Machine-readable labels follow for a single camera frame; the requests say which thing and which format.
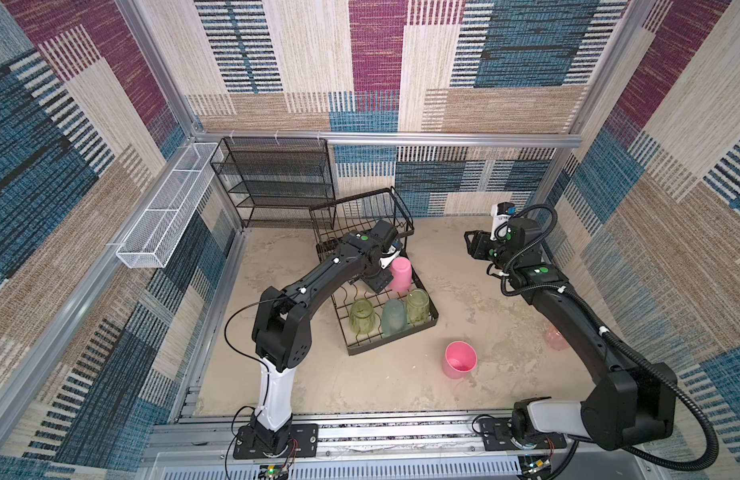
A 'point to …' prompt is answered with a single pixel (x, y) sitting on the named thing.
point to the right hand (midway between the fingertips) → (473, 237)
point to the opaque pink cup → (459, 359)
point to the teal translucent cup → (394, 317)
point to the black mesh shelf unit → (278, 178)
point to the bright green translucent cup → (418, 303)
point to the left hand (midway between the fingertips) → (373, 272)
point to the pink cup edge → (401, 280)
